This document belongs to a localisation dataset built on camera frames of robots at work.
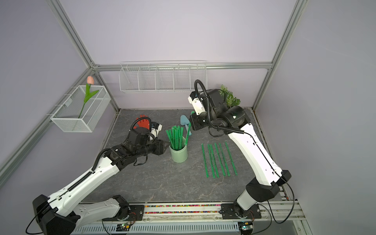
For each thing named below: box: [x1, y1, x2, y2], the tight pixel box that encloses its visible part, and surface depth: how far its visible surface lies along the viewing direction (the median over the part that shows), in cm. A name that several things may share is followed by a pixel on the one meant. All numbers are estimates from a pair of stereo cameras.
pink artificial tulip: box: [77, 75, 100, 119], surface depth 82 cm
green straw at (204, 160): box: [201, 143, 210, 178], surface depth 93 cm
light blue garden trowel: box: [180, 114, 192, 136], surface depth 115 cm
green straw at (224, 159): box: [218, 142, 231, 177], surface depth 95 cm
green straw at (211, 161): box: [207, 143, 216, 179], surface depth 93 cm
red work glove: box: [133, 118, 150, 130], surface depth 114 cm
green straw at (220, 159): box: [213, 142, 227, 177], surface depth 94 cm
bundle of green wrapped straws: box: [165, 125, 184, 150], surface depth 86 cm
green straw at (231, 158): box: [224, 141, 238, 176], surface depth 94 cm
